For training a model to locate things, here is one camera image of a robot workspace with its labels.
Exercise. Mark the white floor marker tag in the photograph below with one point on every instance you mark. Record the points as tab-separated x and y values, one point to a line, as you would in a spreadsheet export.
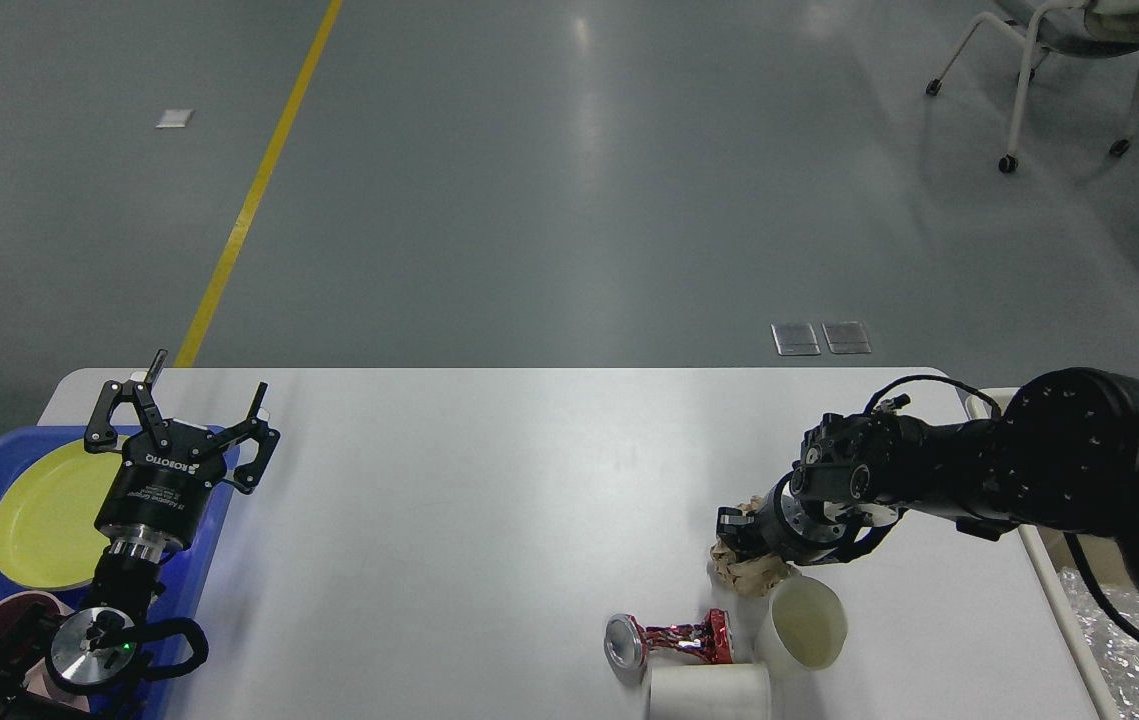
174	118

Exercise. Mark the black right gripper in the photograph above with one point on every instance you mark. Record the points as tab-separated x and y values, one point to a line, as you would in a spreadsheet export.
802	532

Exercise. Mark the white framed office chair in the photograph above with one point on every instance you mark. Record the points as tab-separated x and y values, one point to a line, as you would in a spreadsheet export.
1080	29

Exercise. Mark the right metal floor plate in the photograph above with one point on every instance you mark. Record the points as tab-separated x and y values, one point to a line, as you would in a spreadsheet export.
847	338

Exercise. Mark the beige plastic bin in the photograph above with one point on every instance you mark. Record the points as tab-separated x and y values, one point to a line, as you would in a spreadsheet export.
1048	553

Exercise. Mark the metal floor plate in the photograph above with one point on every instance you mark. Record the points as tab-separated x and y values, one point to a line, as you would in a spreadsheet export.
847	338
795	340

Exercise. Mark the crushed red soda can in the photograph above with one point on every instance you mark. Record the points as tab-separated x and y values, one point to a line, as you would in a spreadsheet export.
628	644

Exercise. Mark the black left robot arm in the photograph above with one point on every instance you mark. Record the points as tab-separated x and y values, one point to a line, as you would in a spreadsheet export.
110	646

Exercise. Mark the left metal floor plate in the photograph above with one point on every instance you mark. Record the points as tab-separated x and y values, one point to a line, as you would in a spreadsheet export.
795	340

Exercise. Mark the white paper cup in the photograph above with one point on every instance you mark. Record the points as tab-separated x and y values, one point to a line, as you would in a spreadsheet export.
803	628
729	691

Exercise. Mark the aluminium foil tray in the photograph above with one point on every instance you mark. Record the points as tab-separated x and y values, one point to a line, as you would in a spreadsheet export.
1115	651

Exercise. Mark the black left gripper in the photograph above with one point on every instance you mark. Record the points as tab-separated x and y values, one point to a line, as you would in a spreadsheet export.
159	490

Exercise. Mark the pink mug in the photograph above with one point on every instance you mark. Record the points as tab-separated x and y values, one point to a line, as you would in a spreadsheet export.
37	679

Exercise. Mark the brown paper ball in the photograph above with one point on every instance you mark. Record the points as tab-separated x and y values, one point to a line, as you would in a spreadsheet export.
750	577

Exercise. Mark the yellow plastic plate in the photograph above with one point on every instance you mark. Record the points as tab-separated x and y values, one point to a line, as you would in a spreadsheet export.
48	538

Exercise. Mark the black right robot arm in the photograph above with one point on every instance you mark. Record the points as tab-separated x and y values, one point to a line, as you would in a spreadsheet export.
1063	455

